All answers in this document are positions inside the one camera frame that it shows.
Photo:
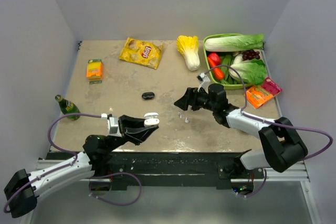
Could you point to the dark green spinach leaves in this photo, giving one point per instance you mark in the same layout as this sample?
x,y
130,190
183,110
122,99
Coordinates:
x,y
237,62

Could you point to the black earbud charging case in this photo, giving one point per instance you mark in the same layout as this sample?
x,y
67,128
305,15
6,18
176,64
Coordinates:
x,y
148,95

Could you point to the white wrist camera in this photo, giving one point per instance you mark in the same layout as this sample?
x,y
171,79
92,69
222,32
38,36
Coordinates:
x,y
204,81
112,123

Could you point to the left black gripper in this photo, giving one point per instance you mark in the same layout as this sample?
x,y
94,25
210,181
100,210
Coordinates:
x,y
133,129

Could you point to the orange carrot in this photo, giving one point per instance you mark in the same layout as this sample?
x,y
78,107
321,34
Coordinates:
x,y
213,63

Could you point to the orange pink snack packet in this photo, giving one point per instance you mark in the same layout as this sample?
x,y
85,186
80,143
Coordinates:
x,y
259,95

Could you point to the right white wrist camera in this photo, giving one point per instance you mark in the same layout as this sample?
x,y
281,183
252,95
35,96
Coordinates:
x,y
204,81

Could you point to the black base mount frame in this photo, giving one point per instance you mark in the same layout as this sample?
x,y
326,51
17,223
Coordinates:
x,y
167,169

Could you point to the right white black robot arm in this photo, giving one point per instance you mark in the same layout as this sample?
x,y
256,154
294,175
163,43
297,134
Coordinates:
x,y
281,144

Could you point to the yellow Lays chips bag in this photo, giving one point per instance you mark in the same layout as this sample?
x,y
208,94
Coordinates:
x,y
141,53

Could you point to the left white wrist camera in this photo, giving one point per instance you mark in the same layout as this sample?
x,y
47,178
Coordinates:
x,y
112,123

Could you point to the green glass bottle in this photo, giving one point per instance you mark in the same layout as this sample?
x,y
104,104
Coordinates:
x,y
66,106

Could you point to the long green white cabbage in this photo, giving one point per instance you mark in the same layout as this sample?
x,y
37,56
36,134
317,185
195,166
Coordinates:
x,y
233,42

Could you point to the white earbud charging case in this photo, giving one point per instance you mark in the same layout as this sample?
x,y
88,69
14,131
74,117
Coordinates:
x,y
151,119

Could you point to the yellow napa cabbage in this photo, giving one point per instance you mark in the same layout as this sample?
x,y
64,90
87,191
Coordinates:
x,y
188,47

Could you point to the green plastic basket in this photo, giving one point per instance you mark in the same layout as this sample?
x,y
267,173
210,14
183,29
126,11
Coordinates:
x,y
222,55

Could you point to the red pepper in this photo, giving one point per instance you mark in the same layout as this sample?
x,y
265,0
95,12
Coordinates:
x,y
214,58

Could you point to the dark purple grapes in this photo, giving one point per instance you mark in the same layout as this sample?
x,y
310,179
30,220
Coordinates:
x,y
251,54

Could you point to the green lettuce head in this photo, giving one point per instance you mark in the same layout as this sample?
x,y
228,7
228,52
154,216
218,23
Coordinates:
x,y
251,71

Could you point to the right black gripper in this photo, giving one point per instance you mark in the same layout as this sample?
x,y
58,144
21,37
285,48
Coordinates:
x,y
189,98

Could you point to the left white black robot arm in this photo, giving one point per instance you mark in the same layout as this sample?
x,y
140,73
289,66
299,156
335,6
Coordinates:
x,y
24,189

